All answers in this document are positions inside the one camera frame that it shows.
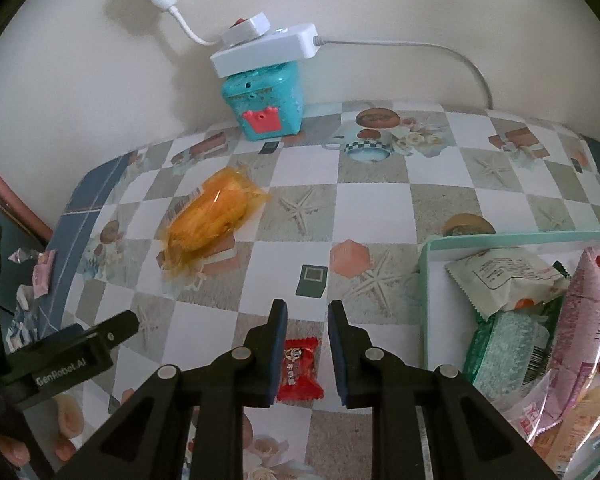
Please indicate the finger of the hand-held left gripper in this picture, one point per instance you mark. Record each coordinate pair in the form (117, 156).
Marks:
(117, 330)

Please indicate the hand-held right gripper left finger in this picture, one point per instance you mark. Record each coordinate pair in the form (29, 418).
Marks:
(279, 350)

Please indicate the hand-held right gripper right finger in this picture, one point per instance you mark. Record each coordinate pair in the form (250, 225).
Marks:
(336, 355)

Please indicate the teal shallow cardboard tray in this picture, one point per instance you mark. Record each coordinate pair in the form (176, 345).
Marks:
(432, 320)

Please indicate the mint green barcode packet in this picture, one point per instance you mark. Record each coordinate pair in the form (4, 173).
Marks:
(505, 345)

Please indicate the beige snack packet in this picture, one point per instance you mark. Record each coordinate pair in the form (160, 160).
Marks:
(505, 280)

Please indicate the green snack packet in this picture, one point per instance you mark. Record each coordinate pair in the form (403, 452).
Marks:
(557, 305)

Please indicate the orange bread packet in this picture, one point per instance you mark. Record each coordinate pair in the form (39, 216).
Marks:
(580, 415)

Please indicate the pink snack packet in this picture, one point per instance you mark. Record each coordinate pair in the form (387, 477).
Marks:
(585, 320)

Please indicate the person's left hand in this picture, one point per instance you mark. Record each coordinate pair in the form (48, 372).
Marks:
(12, 450)

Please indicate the blue white crumpled packet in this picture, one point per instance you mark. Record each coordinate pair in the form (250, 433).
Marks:
(22, 330)

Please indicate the pink candy wrapper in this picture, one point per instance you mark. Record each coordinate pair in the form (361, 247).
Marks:
(42, 275)

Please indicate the silver crumpled wrapper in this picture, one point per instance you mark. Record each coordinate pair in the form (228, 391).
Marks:
(20, 255)

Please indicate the orange snack packet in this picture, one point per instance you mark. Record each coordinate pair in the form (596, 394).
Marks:
(210, 215)

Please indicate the pink board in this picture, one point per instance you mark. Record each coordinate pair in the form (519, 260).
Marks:
(20, 205)

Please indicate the teal toy box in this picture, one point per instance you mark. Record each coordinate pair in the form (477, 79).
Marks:
(265, 100)

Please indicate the white power strip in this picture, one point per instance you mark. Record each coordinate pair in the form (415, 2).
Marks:
(265, 52)

